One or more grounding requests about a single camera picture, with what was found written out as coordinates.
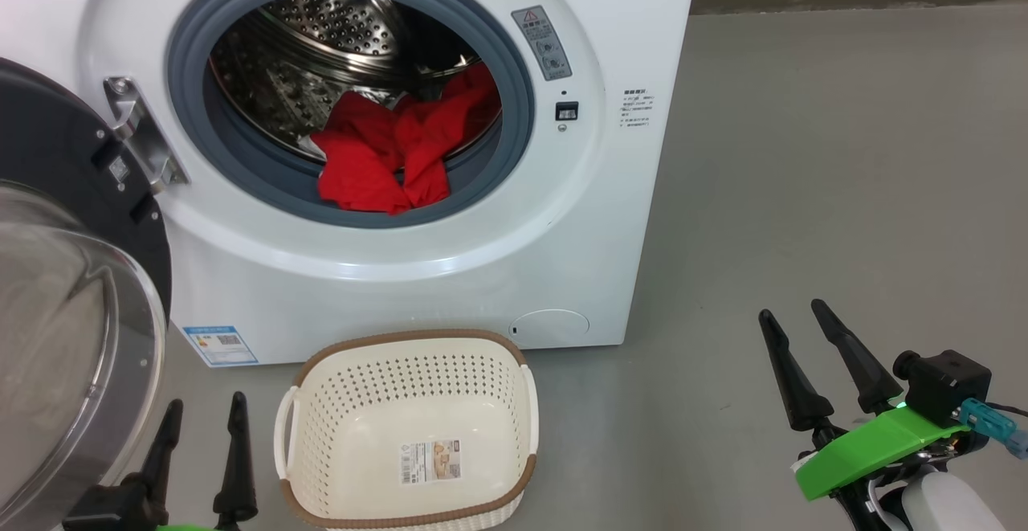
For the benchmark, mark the black door latch socket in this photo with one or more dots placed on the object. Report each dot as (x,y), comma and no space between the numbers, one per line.
(566,111)

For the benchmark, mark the white basket product label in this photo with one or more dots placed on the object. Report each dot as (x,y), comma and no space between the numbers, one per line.
(432,463)

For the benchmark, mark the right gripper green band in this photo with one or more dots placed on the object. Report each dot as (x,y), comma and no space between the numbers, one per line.
(875,451)

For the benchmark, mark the silver door hinge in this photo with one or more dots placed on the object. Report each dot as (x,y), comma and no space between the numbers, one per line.
(140,133)

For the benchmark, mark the round black glass machine door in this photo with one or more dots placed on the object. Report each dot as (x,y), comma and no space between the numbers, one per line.
(56,314)

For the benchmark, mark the grey rubber door gasket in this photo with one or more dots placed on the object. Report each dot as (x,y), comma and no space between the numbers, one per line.
(186,73)

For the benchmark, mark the perforated steel drum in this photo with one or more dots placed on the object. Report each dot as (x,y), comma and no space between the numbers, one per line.
(321,33)

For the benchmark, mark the grey warning sticker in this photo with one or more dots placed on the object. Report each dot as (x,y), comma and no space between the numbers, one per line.
(542,42)

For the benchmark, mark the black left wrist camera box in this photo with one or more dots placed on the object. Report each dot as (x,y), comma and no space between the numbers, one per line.
(112,508)

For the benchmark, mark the round white filter cover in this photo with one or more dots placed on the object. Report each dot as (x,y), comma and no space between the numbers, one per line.
(550,328)

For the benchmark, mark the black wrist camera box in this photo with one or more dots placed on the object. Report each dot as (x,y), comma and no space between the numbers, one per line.
(112,508)
(952,386)

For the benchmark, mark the white front-load washing machine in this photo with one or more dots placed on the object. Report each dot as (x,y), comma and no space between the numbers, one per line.
(482,274)

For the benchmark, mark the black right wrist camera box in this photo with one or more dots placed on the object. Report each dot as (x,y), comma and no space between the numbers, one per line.
(952,386)

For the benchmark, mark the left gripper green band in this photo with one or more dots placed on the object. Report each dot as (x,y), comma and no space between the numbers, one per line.
(183,528)

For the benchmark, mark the blue energy label sticker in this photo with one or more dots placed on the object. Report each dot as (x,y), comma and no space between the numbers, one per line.
(221,346)

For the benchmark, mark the red garment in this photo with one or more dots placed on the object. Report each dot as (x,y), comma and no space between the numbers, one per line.
(361,161)

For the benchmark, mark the cream perforated laundry basket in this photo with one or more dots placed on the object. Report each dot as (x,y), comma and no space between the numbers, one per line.
(353,451)

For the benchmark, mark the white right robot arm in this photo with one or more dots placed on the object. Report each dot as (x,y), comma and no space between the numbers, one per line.
(948,507)

